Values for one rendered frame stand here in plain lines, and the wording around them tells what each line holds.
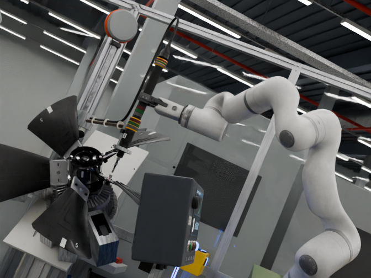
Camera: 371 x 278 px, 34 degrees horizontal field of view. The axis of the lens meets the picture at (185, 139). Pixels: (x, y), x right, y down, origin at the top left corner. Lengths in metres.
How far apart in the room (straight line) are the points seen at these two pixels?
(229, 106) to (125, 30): 1.06
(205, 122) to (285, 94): 0.39
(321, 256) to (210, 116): 0.63
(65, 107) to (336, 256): 1.16
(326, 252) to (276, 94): 0.49
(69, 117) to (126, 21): 0.75
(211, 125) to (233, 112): 0.15
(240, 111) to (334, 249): 0.52
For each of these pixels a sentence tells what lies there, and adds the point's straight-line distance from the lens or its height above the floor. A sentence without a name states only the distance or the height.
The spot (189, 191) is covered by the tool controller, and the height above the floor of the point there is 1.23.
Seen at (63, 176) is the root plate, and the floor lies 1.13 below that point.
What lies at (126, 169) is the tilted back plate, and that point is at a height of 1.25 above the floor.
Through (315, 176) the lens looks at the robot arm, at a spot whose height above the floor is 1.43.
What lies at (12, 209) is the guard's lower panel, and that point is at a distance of 3.05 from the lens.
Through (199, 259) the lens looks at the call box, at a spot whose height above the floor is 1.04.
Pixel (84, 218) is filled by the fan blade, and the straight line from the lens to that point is 2.10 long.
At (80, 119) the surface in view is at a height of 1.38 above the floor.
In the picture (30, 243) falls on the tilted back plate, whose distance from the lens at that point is 2.27.
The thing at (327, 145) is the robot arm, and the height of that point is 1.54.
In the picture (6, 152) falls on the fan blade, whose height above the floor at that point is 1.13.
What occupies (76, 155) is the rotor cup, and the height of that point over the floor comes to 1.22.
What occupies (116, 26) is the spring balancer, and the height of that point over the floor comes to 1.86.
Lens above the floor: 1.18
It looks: 7 degrees up
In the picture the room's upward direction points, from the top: 23 degrees clockwise
